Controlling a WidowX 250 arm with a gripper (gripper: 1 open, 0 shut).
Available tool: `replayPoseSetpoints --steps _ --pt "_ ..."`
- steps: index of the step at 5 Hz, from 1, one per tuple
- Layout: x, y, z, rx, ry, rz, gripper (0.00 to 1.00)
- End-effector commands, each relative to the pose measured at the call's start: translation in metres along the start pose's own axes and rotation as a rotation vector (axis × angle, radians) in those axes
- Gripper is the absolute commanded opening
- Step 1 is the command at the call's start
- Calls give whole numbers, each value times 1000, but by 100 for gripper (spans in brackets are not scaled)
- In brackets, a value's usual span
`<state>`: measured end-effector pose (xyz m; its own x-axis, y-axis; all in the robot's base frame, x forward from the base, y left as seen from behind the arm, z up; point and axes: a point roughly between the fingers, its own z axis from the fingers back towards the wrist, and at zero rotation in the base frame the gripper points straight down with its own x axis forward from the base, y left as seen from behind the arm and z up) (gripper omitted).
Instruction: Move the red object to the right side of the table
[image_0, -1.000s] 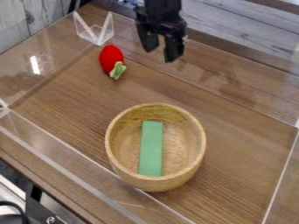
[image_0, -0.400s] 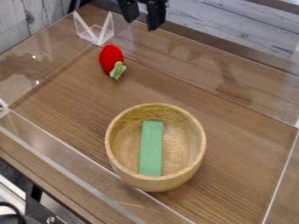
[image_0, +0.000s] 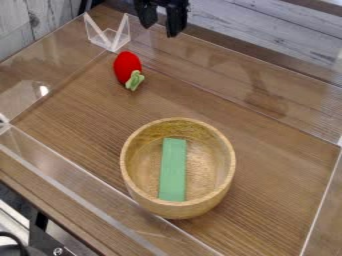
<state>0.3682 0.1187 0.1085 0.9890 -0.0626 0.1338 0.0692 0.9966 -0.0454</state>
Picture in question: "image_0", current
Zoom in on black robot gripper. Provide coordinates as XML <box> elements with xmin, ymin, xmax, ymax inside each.
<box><xmin>134</xmin><ymin>0</ymin><xmax>190</xmax><ymax>37</ymax></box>

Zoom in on red plush strawberry toy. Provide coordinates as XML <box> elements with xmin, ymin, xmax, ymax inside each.
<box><xmin>112</xmin><ymin>51</ymin><xmax>145</xmax><ymax>91</ymax></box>

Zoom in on green rectangular block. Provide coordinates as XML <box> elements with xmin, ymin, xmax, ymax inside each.
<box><xmin>158</xmin><ymin>138</ymin><xmax>187</xmax><ymax>202</ymax></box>

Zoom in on round wooden bowl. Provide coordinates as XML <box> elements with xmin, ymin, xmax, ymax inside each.
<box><xmin>120</xmin><ymin>117</ymin><xmax>237</xmax><ymax>219</ymax></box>

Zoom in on clear acrylic tray walls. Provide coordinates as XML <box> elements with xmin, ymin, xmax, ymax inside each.
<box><xmin>0</xmin><ymin>5</ymin><xmax>342</xmax><ymax>256</ymax></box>

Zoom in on black table leg clamp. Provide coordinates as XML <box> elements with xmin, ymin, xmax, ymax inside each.
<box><xmin>28</xmin><ymin>212</ymin><xmax>76</xmax><ymax>256</ymax></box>

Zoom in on clear acrylic corner bracket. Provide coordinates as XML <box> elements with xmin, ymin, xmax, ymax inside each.
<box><xmin>83</xmin><ymin>13</ymin><xmax>131</xmax><ymax>52</ymax></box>

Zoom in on black cable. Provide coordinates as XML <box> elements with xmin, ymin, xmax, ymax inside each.
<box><xmin>0</xmin><ymin>231</ymin><xmax>31</xmax><ymax>256</ymax></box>

